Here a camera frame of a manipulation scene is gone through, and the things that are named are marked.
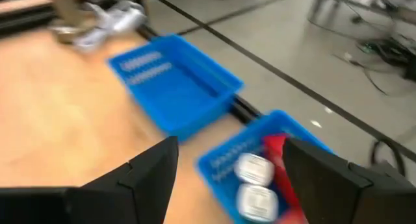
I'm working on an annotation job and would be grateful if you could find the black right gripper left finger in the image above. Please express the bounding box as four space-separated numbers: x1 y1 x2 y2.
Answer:
0 136 179 224

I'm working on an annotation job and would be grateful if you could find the black floor cable bundle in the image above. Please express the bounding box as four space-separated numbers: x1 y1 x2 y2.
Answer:
334 35 416 95

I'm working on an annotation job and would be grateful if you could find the red packet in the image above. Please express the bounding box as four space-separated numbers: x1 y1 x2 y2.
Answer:
262 134 309 224

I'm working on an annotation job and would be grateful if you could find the black looped floor cable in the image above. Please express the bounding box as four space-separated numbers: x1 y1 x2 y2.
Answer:
370 138 407 177

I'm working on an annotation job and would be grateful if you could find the white USB charger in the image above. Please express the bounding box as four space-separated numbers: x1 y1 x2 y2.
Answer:
233 152 276 187
236 184 280 223

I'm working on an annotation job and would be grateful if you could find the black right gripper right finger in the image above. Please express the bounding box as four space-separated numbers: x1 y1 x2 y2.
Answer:
281 138 416 224

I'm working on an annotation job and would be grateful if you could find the blue plastic basket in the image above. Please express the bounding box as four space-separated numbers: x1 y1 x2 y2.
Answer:
196 109 335 224
107 34 244 142

